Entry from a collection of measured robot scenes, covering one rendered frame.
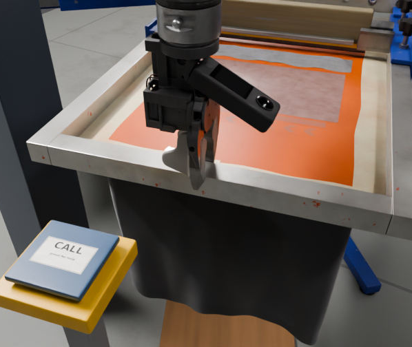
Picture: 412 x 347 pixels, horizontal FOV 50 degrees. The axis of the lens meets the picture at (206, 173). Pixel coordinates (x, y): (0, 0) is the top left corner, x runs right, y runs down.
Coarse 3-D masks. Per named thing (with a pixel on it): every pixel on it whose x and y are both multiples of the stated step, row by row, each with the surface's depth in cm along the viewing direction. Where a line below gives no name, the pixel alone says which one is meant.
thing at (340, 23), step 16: (224, 0) 106; (240, 0) 105; (256, 0) 105; (272, 0) 105; (224, 16) 108; (240, 16) 107; (256, 16) 106; (272, 16) 105; (288, 16) 104; (304, 16) 103; (320, 16) 102; (336, 16) 101; (352, 16) 100; (368, 16) 99; (304, 32) 105; (320, 32) 104; (336, 32) 103; (352, 32) 102
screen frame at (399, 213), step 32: (128, 64) 93; (96, 96) 82; (64, 128) 73; (32, 160) 72; (64, 160) 70; (96, 160) 68; (128, 160) 66; (160, 160) 66; (192, 192) 65; (224, 192) 63; (256, 192) 61; (288, 192) 60; (320, 192) 60; (352, 192) 60; (352, 224) 60; (384, 224) 58
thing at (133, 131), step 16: (272, 48) 109; (224, 64) 101; (240, 64) 101; (256, 64) 101; (256, 80) 95; (144, 112) 84; (128, 128) 80; (144, 128) 80; (224, 128) 80; (128, 144) 76; (144, 144) 76; (160, 144) 76; (176, 144) 76; (224, 144) 76
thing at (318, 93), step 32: (352, 64) 101; (288, 96) 89; (320, 96) 89; (352, 96) 89; (352, 128) 80; (224, 160) 72; (256, 160) 72; (288, 160) 72; (320, 160) 72; (352, 160) 72
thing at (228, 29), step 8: (240, 32) 108; (248, 32) 108; (256, 32) 107; (264, 32) 106; (272, 32) 106; (280, 32) 106; (288, 32) 106; (304, 40) 105; (312, 40) 104; (320, 40) 104; (328, 40) 103; (336, 40) 103; (344, 40) 102; (352, 40) 102
